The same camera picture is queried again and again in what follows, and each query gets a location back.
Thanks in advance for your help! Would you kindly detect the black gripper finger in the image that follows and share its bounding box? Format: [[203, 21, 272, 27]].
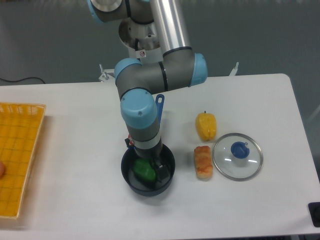
[[153, 159, 170, 181]]

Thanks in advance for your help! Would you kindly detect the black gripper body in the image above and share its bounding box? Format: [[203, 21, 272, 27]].
[[124, 134, 163, 163]]

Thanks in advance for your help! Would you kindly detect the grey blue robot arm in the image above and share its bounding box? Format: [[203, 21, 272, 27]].
[[88, 0, 208, 180]]

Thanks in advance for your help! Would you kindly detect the glass lid with blue knob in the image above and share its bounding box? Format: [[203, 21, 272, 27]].
[[211, 132, 264, 182]]

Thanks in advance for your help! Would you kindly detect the green toy bell pepper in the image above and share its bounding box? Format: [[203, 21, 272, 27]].
[[131, 158, 157, 184]]

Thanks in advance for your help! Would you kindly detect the toy bread loaf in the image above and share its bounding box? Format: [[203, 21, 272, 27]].
[[194, 145, 213, 179]]

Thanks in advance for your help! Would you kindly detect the yellow toy bell pepper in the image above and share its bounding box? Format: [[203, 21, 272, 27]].
[[195, 111, 217, 142]]

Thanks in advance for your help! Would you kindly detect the yellow woven basket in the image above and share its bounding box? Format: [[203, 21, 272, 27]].
[[0, 102, 46, 219]]

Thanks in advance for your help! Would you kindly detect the black device at table edge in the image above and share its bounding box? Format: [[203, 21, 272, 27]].
[[308, 202, 320, 228]]

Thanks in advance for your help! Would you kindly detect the dark pot with blue handle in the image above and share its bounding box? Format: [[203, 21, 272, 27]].
[[120, 88, 176, 197]]

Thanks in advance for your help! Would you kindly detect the left table clamp bracket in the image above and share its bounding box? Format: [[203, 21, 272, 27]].
[[98, 64, 115, 83]]

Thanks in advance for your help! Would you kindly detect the table clamp bracket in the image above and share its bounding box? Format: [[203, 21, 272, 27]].
[[98, 64, 115, 83], [229, 61, 239, 77]]

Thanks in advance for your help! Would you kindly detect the right table clamp bracket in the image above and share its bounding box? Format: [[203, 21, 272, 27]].
[[229, 61, 239, 77]]

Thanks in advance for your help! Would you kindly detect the black cable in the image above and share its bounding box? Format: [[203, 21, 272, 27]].
[[0, 76, 47, 84]]

